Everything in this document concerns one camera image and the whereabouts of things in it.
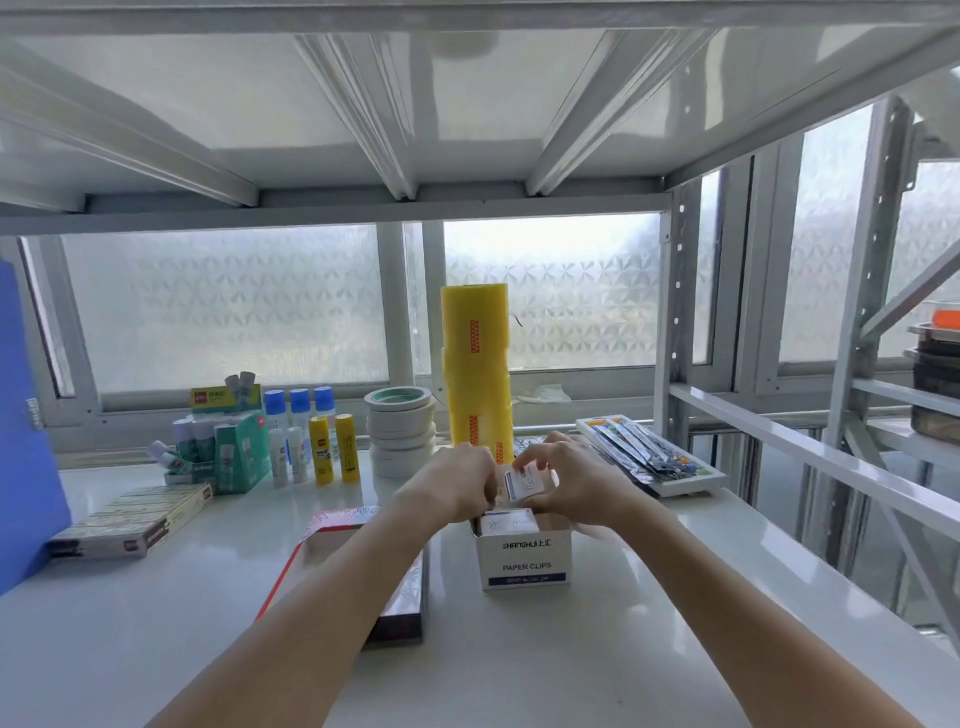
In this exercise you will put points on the person's right hand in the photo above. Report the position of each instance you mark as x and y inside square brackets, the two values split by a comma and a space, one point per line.
[585, 480]

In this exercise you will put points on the person's left hand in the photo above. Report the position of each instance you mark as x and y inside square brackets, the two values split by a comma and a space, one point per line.
[442, 484]

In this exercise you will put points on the person's left fingers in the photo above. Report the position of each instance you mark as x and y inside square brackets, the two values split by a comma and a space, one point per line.
[487, 480]

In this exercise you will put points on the person's right thumb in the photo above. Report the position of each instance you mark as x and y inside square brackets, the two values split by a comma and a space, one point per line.
[546, 478]

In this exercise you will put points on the small white paper clip box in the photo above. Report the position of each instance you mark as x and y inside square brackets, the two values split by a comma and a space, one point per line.
[508, 520]
[525, 484]

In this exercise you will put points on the person's left forearm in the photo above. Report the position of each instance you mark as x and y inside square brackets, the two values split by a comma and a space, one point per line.
[315, 615]

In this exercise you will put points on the person's right forearm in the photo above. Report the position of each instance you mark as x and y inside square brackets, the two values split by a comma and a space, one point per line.
[750, 622]

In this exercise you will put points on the yellow tape roll pack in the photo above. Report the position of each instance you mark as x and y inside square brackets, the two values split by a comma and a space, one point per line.
[480, 412]
[475, 322]

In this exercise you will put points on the white paper clip carton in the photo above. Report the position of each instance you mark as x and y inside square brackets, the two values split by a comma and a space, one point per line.
[525, 559]

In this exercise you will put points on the crumpled clear plastic glove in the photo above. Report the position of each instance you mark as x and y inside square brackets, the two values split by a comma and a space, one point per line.
[546, 394]

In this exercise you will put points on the white double-sided tape roll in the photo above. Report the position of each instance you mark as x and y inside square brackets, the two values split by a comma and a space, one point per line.
[402, 442]
[399, 399]
[401, 421]
[401, 463]

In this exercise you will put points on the white tray of packaged pens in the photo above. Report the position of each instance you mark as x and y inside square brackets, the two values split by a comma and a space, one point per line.
[652, 454]

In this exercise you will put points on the yellow glue stick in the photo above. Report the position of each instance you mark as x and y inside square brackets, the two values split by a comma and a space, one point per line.
[321, 452]
[346, 448]

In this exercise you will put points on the dark flat box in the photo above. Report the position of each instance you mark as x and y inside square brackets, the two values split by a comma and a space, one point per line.
[397, 604]

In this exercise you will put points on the red-edged cardboard box lid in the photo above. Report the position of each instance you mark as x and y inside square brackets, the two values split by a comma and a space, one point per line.
[330, 540]

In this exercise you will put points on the blue cap glue bottle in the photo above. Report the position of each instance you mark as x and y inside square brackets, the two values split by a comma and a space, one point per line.
[325, 409]
[275, 416]
[300, 412]

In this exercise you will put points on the frosted glass window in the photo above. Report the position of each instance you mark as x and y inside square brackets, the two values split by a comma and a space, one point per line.
[525, 292]

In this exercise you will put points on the small white glue stick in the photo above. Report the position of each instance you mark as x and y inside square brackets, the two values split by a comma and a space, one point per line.
[298, 456]
[279, 457]

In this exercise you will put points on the green glue stick display box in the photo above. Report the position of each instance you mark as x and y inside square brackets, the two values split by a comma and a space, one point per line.
[225, 401]

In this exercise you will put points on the group of white glue sticks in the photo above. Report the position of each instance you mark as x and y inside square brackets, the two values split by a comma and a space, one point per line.
[187, 442]

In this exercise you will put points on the white metal shelf rack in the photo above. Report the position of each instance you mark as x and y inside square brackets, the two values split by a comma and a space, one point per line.
[450, 150]

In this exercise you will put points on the flat beige staples box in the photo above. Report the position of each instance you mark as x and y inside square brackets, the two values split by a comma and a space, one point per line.
[131, 523]

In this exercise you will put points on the grey metal shelf rack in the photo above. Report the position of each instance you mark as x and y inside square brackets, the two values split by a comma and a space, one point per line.
[885, 360]

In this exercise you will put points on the dark stacked food containers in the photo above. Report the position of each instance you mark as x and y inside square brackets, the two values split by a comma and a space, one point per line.
[934, 390]

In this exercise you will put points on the orange lid container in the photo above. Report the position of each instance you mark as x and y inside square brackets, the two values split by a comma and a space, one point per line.
[942, 313]

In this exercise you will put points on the blue file folder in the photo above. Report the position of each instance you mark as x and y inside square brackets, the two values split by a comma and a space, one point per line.
[26, 435]

